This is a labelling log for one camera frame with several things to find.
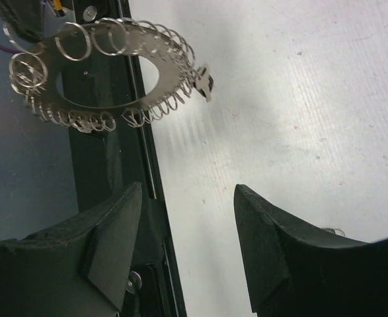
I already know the metal disc with keyrings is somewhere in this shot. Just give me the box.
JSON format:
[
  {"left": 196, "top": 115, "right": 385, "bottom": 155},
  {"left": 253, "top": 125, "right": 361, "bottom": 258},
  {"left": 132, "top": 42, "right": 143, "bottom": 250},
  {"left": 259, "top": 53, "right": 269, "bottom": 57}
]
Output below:
[{"left": 9, "top": 18, "right": 202, "bottom": 133}]

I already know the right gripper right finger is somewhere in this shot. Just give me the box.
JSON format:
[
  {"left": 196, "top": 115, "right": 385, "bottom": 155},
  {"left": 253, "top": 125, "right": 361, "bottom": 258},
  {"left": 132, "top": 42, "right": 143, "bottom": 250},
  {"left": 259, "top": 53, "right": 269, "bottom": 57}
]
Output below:
[{"left": 234, "top": 184, "right": 388, "bottom": 316}]

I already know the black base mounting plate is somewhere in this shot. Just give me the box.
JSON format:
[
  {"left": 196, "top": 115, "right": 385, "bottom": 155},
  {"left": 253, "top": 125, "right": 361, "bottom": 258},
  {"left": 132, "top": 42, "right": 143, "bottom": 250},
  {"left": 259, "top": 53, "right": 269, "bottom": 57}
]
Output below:
[{"left": 58, "top": 0, "right": 188, "bottom": 317}]

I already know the black tag key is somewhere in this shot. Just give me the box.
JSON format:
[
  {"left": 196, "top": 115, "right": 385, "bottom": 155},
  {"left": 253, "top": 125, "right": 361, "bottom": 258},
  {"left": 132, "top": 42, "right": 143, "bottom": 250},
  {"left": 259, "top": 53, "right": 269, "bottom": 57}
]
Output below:
[{"left": 194, "top": 64, "right": 214, "bottom": 102}]

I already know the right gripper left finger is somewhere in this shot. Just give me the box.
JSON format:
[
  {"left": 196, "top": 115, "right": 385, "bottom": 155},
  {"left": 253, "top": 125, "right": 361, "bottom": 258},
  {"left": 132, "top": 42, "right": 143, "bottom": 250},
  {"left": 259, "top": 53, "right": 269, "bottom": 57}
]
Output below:
[{"left": 0, "top": 182, "right": 142, "bottom": 316}]

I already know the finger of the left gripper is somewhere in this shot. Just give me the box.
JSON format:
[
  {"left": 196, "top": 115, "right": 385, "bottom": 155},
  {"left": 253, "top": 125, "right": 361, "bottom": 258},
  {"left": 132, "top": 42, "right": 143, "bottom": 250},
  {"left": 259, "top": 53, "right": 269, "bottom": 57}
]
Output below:
[{"left": 0, "top": 0, "right": 44, "bottom": 43}]

